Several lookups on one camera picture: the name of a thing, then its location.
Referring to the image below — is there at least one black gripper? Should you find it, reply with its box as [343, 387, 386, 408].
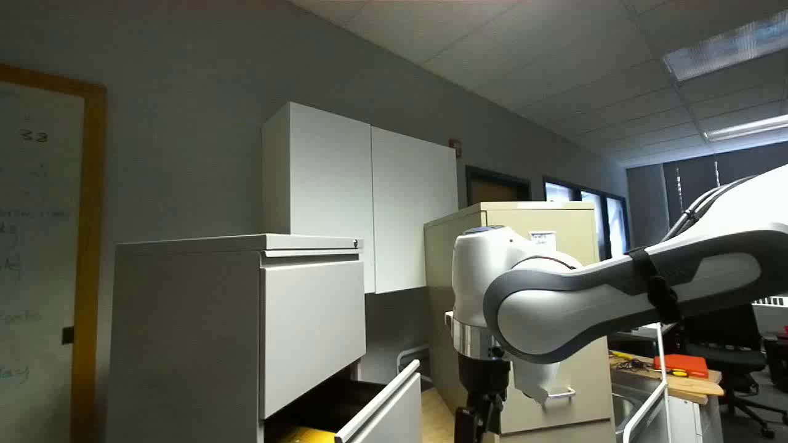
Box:
[454, 353, 513, 443]

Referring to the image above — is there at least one black office chair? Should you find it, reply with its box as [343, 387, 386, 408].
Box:
[685, 303, 783, 438]

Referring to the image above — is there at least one wood framed whiteboard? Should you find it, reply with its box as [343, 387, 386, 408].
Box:
[0, 61, 110, 443]

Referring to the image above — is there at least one yellow item inside drawer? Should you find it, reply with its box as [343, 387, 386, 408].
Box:
[277, 423, 341, 443]

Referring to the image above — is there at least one white keyboard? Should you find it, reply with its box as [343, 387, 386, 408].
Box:
[752, 293, 788, 312]

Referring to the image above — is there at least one beige metal filing cabinet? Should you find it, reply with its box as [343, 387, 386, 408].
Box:
[421, 200, 621, 443]

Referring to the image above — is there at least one grey upper cabinet drawer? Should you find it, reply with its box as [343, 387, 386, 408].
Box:
[258, 236, 369, 422]

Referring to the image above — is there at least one wooden work table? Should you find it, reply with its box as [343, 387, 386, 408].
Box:
[609, 348, 726, 406]

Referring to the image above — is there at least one white wall cabinet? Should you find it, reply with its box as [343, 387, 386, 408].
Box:
[261, 101, 461, 298]

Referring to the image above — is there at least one grey bottom cabinet drawer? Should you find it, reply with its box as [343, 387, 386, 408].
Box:
[273, 357, 426, 443]

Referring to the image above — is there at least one orange box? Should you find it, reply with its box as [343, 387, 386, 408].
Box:
[653, 353, 712, 383]

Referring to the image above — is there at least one grey cabinet drawer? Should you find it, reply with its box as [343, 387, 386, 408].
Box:
[258, 236, 369, 422]
[273, 357, 426, 443]

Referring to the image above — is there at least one ceiling light panel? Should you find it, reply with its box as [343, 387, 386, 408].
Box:
[660, 8, 788, 85]

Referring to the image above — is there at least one yellow hand tool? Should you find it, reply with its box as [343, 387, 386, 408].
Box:
[612, 351, 660, 373]

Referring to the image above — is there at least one white metal rail frame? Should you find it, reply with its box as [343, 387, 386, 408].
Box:
[614, 320, 672, 443]

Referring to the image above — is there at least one dark door frame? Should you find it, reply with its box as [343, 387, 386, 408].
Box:
[464, 165, 532, 208]

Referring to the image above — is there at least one dark window row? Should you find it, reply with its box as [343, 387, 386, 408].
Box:
[543, 178, 632, 261]

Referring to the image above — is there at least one long fluorescent ceiling light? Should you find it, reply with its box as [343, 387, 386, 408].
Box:
[703, 112, 788, 146]

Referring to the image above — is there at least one grey filing cabinet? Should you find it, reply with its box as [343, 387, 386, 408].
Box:
[105, 231, 369, 443]

